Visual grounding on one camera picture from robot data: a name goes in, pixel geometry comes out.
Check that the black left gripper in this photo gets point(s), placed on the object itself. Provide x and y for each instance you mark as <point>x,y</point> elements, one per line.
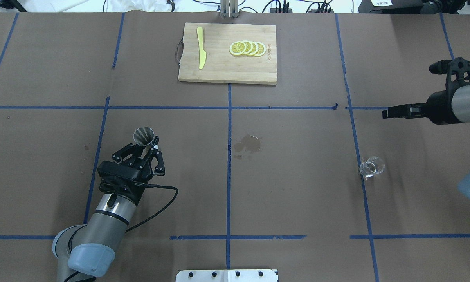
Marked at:
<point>155,165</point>

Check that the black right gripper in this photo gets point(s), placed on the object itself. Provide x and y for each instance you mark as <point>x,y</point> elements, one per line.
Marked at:
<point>439,106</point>

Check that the steel measuring jigger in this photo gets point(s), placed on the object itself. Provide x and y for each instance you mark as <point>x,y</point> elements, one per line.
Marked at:
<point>143,136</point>

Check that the clear glass shaker cup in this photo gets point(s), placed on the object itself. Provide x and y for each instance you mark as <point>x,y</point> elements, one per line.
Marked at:
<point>372,166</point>

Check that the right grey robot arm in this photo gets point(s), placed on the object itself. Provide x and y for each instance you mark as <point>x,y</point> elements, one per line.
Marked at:
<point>460,103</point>

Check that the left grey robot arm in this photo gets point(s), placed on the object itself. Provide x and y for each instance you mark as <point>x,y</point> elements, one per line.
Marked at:
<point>85,252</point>

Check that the yellow plastic knife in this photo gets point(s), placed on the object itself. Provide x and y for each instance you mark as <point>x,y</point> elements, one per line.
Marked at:
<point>202,52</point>

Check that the bamboo cutting board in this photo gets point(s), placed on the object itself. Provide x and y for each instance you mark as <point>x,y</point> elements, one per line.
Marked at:
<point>221,66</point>

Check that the lemon slice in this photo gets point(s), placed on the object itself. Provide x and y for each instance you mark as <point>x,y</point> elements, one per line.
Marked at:
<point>255,49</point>
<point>249,47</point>
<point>260,49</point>
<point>237,48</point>

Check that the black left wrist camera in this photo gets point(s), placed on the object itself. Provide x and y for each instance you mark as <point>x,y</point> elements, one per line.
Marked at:
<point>110,169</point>

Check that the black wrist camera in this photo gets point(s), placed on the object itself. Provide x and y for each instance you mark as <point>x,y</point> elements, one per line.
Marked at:
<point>110,169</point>
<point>457,73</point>

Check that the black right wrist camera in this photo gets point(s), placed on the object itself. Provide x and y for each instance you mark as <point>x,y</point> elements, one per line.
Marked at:
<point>457,73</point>

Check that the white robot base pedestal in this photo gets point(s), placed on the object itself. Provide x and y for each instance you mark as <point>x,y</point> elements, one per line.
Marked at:
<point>228,275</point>

